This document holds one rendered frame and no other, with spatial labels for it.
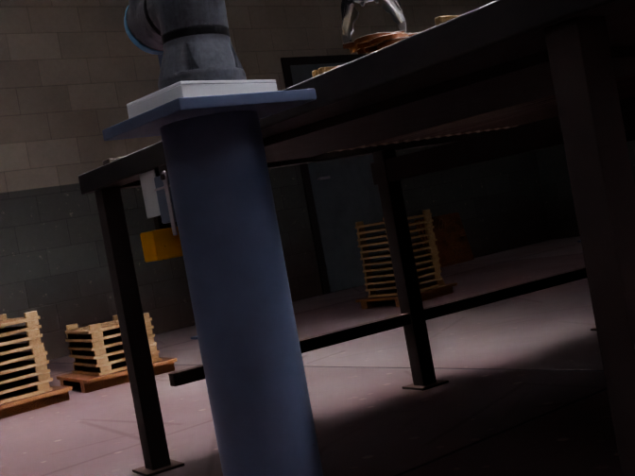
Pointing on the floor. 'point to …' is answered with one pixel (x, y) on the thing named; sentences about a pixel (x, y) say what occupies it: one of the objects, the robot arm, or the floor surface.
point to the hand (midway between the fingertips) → (376, 42)
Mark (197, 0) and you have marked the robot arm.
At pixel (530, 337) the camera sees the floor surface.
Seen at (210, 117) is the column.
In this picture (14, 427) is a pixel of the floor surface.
